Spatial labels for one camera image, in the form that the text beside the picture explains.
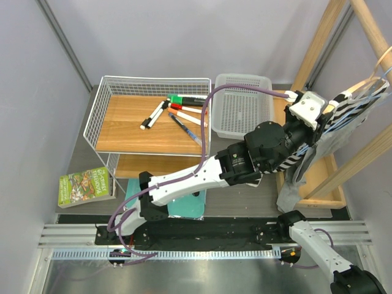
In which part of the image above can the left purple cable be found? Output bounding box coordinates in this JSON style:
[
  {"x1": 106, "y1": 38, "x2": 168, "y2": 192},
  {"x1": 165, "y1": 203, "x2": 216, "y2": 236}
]
[{"x1": 107, "y1": 85, "x2": 290, "y2": 266}]

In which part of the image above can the black white marker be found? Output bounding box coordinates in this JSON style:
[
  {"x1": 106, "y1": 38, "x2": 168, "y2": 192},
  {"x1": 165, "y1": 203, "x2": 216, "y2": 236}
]
[{"x1": 140, "y1": 99, "x2": 170, "y2": 130}]

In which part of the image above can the orange cap marker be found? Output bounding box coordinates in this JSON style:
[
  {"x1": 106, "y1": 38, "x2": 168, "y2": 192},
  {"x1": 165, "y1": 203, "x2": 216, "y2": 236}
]
[{"x1": 168, "y1": 108, "x2": 208, "y2": 127}]

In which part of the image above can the blue pen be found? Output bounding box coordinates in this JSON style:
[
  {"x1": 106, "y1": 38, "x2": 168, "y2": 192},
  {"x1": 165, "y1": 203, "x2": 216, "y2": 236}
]
[{"x1": 168, "y1": 113, "x2": 202, "y2": 146}]

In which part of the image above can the green cap marker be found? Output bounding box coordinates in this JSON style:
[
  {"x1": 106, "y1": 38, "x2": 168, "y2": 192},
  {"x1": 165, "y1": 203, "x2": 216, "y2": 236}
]
[{"x1": 167, "y1": 94, "x2": 207, "y2": 107}]

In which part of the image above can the black white striped tank top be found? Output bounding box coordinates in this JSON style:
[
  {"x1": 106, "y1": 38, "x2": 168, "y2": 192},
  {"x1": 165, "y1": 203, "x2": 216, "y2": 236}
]
[{"x1": 245, "y1": 80, "x2": 389, "y2": 183}]

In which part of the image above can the wooden clothes rack frame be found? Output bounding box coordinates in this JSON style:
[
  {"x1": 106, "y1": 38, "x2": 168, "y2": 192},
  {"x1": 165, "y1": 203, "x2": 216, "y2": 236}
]
[{"x1": 289, "y1": 0, "x2": 392, "y2": 200}]

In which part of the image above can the grey garment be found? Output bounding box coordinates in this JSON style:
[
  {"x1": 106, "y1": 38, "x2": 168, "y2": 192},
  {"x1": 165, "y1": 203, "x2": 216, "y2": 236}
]
[{"x1": 276, "y1": 93, "x2": 390, "y2": 213}]

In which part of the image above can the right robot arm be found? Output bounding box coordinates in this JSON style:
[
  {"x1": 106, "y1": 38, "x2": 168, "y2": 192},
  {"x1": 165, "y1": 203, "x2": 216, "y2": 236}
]
[{"x1": 276, "y1": 210, "x2": 386, "y2": 294}]

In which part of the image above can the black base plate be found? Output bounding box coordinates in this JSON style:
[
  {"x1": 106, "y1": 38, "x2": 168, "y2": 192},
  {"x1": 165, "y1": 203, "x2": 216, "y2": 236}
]
[{"x1": 58, "y1": 214, "x2": 352, "y2": 249}]

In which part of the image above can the white wire basket shelf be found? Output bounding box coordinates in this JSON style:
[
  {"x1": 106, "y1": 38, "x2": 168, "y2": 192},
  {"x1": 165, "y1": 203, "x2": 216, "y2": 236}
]
[{"x1": 83, "y1": 75, "x2": 211, "y2": 181}]

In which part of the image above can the red cap marker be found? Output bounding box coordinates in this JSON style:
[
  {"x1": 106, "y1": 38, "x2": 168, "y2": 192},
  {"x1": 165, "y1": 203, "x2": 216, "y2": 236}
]
[{"x1": 168, "y1": 104, "x2": 202, "y2": 114}]

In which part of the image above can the wooden rack base tray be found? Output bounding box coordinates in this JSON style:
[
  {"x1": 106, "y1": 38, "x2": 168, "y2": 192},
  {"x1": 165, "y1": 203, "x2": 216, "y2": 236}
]
[{"x1": 273, "y1": 96, "x2": 346, "y2": 209}]

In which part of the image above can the teal cutting board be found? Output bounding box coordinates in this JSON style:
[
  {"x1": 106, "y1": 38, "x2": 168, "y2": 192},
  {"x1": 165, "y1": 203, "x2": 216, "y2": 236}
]
[{"x1": 125, "y1": 178, "x2": 206, "y2": 220}]

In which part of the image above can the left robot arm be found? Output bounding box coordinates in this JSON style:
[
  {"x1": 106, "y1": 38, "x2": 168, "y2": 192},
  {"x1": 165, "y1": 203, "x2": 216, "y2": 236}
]
[{"x1": 137, "y1": 115, "x2": 318, "y2": 222}]

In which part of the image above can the green paperback book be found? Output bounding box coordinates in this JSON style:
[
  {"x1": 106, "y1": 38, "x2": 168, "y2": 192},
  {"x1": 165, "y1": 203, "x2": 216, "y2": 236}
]
[{"x1": 58, "y1": 167, "x2": 117, "y2": 208}]

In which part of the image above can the white plastic basket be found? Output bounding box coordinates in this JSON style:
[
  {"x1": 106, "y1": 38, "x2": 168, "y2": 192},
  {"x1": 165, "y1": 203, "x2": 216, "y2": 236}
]
[{"x1": 211, "y1": 88, "x2": 274, "y2": 140}]

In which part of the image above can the blue wire hanger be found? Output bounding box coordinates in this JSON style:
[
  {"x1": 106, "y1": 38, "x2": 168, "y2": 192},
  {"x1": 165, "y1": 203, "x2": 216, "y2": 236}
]
[{"x1": 295, "y1": 76, "x2": 390, "y2": 158}]

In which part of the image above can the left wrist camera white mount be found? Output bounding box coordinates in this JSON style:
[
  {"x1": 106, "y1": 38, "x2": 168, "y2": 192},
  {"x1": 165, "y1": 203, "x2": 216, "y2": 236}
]
[{"x1": 285, "y1": 91, "x2": 328, "y2": 130}]

